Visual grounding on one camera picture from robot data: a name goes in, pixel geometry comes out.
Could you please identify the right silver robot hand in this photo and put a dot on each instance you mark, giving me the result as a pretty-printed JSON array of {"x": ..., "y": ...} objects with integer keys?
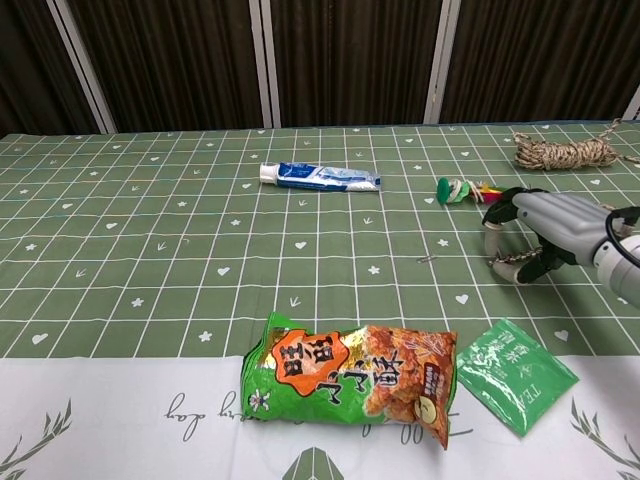
[{"x": 565, "y": 222}]

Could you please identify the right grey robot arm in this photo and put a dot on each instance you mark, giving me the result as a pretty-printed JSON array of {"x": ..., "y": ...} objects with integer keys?
[{"x": 622, "y": 270}]

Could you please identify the colourful feather shuttlecock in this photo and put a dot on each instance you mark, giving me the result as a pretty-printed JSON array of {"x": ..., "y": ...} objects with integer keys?
[{"x": 452, "y": 191}]

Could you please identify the green tea packet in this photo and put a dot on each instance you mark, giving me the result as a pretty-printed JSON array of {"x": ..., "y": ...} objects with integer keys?
[{"x": 515, "y": 380}]

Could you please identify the dark ribbed screen panel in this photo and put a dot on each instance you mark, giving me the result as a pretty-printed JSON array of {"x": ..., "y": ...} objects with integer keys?
[
  {"x": 540, "y": 50},
  {"x": 25, "y": 60},
  {"x": 175, "y": 60},
  {"x": 350, "y": 60}
]

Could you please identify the blue white toothpaste tube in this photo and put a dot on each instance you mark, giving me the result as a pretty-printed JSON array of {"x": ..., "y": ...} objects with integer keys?
[{"x": 325, "y": 177}]

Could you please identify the orange green snack bag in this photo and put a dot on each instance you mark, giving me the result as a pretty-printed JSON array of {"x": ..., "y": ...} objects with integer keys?
[{"x": 350, "y": 380}]

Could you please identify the green grid tablecloth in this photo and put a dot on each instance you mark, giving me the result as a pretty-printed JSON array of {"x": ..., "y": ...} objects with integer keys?
[{"x": 150, "y": 250}]

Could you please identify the white screen frame post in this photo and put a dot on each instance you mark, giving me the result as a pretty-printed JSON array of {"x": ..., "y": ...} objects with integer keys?
[
  {"x": 441, "y": 60},
  {"x": 635, "y": 107},
  {"x": 82, "y": 60},
  {"x": 265, "y": 60}
]

